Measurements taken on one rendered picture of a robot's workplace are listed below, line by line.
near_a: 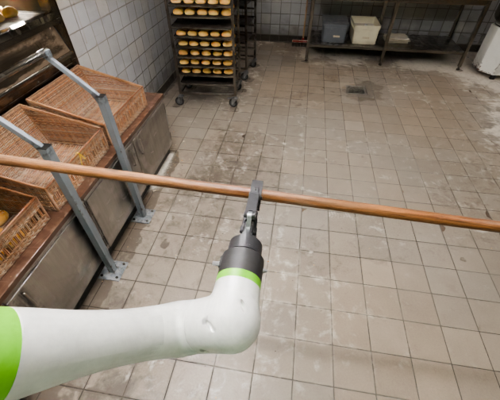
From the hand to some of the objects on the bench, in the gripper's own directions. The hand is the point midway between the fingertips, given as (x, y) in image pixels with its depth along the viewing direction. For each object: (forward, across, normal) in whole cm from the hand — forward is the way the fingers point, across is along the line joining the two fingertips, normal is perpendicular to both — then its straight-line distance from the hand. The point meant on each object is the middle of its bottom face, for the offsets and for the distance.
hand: (255, 194), depth 81 cm
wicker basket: (+119, +61, -124) cm, 182 cm away
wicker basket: (0, +62, -125) cm, 140 cm away
